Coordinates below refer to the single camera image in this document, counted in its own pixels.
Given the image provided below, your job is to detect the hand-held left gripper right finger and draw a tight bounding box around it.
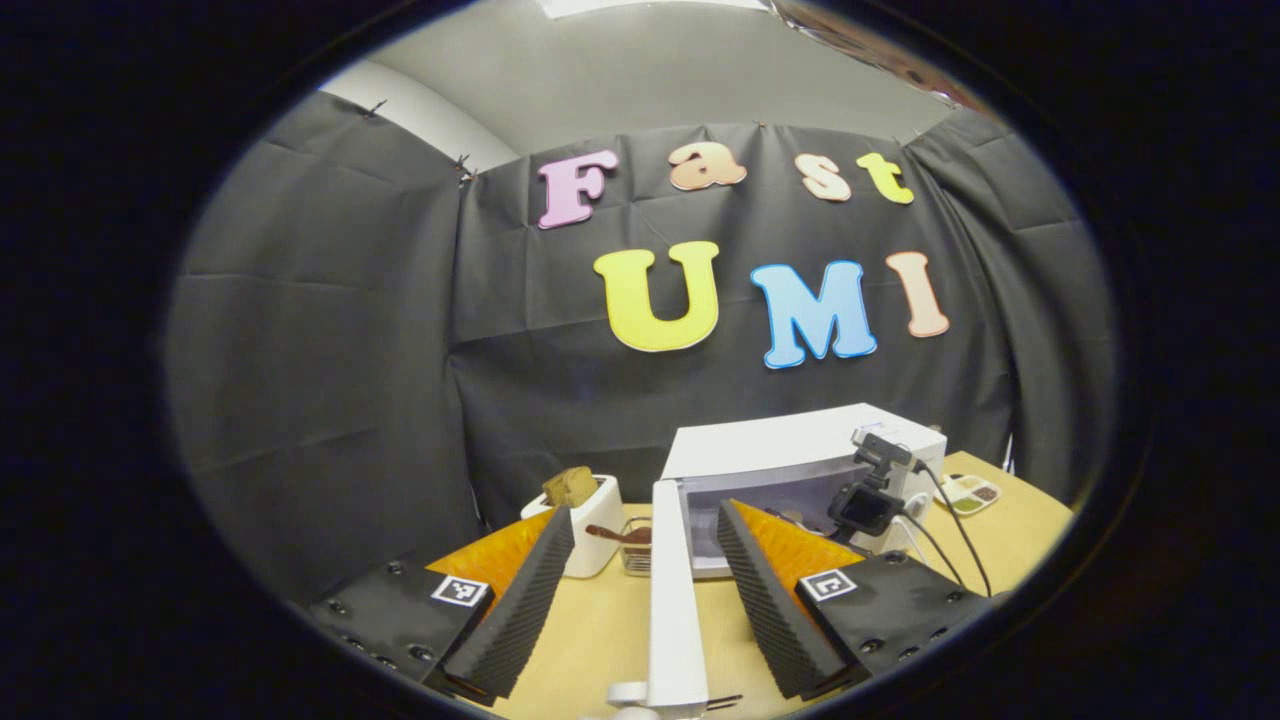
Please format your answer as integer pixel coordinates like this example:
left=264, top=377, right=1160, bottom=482
left=716, top=498, right=996, bottom=701

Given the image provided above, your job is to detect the black cable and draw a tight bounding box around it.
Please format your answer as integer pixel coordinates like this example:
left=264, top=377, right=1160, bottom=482
left=898, top=510, right=967, bottom=587
left=912, top=460, right=993, bottom=599

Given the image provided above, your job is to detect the white divided plate with beans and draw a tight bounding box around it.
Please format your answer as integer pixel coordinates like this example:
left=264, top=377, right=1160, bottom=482
left=940, top=474, right=1001, bottom=517

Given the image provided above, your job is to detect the brown bread slice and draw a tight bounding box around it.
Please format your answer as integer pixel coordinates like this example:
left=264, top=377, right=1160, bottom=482
left=542, top=466, right=599, bottom=508

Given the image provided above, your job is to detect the white toaster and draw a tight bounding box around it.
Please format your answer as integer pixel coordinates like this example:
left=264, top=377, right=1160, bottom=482
left=520, top=466, right=653, bottom=579

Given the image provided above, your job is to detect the black backdrop cloth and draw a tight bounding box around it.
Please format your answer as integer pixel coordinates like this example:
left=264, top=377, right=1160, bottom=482
left=165, top=90, right=1116, bottom=601

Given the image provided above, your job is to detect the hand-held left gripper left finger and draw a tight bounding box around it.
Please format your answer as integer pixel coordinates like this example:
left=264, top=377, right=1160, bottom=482
left=305, top=505, right=577, bottom=701

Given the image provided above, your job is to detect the white microwave oven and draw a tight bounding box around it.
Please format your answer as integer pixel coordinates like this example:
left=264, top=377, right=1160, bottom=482
left=608, top=403, right=948, bottom=720

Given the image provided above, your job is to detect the small clear glass container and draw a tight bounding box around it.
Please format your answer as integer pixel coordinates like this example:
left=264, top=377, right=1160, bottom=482
left=618, top=515, right=655, bottom=577

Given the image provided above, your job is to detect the large ceiling light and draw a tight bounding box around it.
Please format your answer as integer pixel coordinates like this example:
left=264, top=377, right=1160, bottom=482
left=540, top=0, right=771, bottom=19

